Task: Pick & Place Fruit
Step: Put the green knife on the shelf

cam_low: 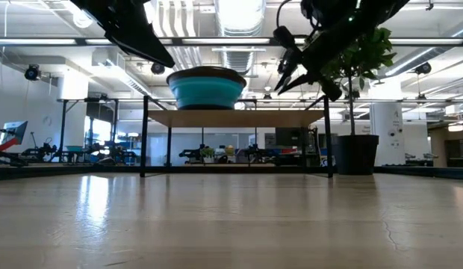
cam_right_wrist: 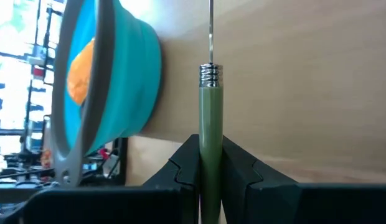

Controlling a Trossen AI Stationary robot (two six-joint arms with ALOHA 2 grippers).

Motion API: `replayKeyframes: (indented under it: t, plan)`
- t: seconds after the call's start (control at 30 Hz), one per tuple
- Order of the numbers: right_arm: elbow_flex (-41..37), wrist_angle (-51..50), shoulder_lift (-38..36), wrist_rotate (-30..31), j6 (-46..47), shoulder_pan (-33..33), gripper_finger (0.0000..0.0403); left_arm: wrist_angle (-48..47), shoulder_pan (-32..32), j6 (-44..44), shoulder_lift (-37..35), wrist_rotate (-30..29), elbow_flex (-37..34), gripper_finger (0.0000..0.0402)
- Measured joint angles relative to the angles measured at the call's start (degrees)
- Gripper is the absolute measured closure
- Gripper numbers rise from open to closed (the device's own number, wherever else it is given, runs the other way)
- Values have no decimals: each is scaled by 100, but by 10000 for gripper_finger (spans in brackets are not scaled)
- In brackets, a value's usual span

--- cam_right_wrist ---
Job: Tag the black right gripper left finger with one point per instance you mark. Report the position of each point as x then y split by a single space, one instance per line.
168 205

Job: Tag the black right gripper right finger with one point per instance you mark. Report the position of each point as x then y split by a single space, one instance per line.
274 205

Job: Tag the blue collapsible bowl grey rim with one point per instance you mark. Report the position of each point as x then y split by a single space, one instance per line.
127 77

